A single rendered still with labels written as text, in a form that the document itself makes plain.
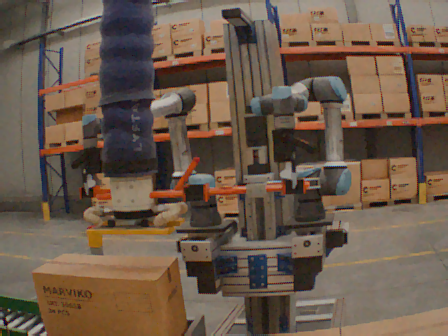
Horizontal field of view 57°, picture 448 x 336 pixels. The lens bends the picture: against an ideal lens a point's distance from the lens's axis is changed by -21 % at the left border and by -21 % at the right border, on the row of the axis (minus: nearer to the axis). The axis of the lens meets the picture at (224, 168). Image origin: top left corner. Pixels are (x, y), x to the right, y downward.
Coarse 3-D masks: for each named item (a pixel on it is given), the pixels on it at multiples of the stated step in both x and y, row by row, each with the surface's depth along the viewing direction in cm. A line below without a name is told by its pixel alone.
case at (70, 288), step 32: (64, 256) 214; (96, 256) 215; (128, 256) 215; (64, 288) 179; (96, 288) 177; (128, 288) 176; (160, 288) 177; (64, 320) 181; (96, 320) 179; (128, 320) 177; (160, 320) 175
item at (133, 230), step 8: (112, 224) 180; (144, 224) 178; (88, 232) 178; (96, 232) 177; (104, 232) 177; (112, 232) 176; (120, 232) 176; (128, 232) 175; (136, 232) 175; (144, 232) 175; (152, 232) 174; (160, 232) 174; (168, 232) 174
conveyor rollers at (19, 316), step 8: (0, 312) 228; (8, 312) 234; (16, 312) 232; (24, 312) 239; (0, 320) 214; (8, 320) 219; (16, 320) 218; (24, 320) 224; (32, 320) 221; (40, 320) 228; (16, 328) 205; (24, 328) 209; (32, 328) 217; (40, 328) 212
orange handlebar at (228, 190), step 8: (272, 184) 184; (280, 184) 180; (104, 192) 217; (152, 192) 186; (160, 192) 185; (168, 192) 185; (176, 192) 184; (208, 192) 183; (216, 192) 182; (224, 192) 182; (232, 192) 182; (240, 192) 182
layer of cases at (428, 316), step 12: (432, 312) 190; (444, 312) 185; (360, 324) 198; (372, 324) 195; (384, 324) 191; (396, 324) 188; (408, 324) 184; (420, 324) 180; (432, 324) 176; (444, 324) 172
